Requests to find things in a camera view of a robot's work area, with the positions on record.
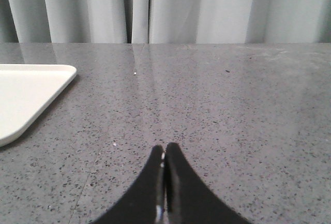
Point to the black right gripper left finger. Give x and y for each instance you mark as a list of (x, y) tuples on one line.
[(143, 202)]

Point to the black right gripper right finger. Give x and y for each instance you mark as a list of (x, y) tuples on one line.
[(189, 199)]

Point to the cream rectangular plastic tray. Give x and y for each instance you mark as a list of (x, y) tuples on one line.
[(26, 91)]

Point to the grey curtain left panel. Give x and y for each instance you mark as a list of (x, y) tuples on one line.
[(75, 21)]

